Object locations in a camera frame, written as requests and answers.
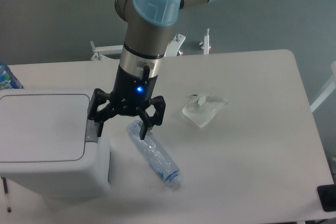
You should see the crushed clear plastic bottle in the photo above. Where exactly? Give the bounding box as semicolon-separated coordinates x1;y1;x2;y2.
126;120;182;190

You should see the blue labelled drink bottle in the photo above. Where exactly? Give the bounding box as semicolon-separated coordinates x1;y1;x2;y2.
1;62;24;90

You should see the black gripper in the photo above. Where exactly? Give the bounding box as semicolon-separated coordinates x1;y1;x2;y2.
87;66;166;140

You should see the white frame at right edge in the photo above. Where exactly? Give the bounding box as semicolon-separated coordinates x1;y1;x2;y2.
310;61;335;113

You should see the crumpled white paper wrapper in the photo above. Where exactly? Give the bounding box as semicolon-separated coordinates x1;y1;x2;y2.
182;93;227;128

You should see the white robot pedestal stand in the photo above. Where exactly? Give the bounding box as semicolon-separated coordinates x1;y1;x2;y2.
90;28;212;61

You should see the black device at table edge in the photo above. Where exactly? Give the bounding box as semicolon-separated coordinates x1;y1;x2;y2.
317;184;335;212

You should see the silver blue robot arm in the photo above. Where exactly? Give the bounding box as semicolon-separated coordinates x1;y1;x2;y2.
88;0;216;138

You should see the white push-button trash can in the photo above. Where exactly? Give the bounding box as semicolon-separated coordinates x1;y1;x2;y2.
1;89;111;198

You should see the black white pen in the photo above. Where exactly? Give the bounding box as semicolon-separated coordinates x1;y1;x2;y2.
1;177;12;213

